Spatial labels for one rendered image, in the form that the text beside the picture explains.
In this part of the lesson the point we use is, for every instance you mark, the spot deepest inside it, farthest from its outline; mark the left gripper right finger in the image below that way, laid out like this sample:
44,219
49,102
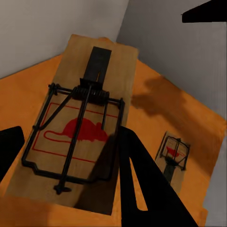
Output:
165,209

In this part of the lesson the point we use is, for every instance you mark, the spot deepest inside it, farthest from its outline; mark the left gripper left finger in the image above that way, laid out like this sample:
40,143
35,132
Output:
11,142

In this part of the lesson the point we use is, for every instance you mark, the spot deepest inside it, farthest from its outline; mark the cabinet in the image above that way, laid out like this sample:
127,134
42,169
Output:
157,106

